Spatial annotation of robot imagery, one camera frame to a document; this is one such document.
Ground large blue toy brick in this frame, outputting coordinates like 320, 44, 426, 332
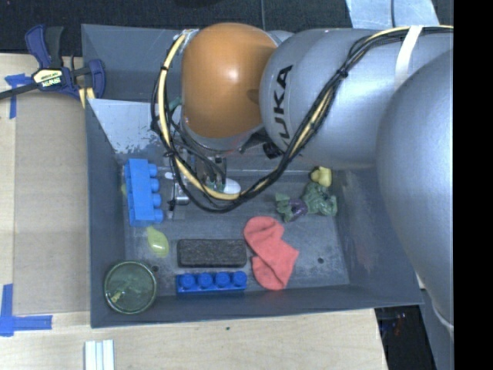
123, 158, 165, 227

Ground grey metal bin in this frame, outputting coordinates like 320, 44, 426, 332
80, 23, 425, 329

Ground yellow-green toy pear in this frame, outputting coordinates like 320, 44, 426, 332
146, 225, 170, 258

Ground black sponge block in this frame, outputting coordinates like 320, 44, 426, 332
176, 238, 248, 268

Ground narrow blue toy brick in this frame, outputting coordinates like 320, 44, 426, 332
175, 271, 249, 294

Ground round green clear dish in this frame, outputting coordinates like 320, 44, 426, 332
102, 260, 159, 316

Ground orange-red cloth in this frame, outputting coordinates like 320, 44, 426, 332
243, 216, 300, 292

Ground pale wood flat board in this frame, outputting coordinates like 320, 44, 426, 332
12, 93, 92, 316

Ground green toy figure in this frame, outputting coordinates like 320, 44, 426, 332
274, 181, 339, 224

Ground small yellow toy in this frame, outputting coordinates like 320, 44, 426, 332
310, 166, 334, 189

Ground black cylinder on white bracket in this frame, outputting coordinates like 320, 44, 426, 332
213, 155, 243, 196

